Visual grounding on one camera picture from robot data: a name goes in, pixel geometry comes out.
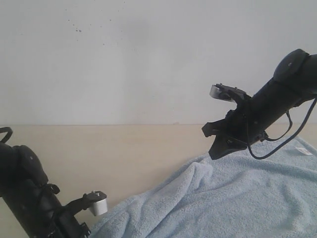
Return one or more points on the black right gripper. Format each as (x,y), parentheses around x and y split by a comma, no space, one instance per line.
(243,126)

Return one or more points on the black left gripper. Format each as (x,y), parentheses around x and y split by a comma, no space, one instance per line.
(63,224)

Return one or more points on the light blue fluffy towel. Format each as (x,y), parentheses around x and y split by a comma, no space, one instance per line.
(233,197)

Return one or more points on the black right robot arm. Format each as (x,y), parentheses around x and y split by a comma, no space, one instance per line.
(294,82)

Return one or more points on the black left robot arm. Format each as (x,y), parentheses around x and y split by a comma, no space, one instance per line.
(32,199)

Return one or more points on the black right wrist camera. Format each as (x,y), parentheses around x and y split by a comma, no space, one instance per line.
(227,93)

